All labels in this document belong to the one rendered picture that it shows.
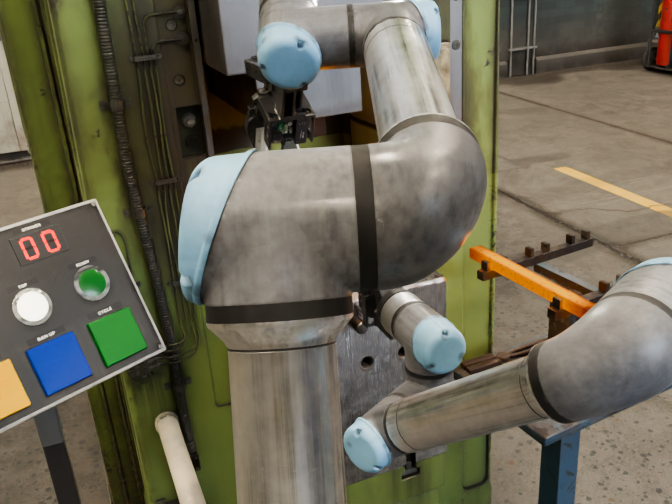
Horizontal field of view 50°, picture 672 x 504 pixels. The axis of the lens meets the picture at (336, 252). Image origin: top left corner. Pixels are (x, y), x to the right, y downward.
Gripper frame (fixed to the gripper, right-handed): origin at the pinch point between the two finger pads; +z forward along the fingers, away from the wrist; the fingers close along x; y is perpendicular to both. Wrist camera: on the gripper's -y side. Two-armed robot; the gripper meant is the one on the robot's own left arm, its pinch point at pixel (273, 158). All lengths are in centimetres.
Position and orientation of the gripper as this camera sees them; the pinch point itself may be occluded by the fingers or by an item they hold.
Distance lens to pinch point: 120.4
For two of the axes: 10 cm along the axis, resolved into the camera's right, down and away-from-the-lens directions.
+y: 3.6, 7.2, -5.9
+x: 9.3, -2.1, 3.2
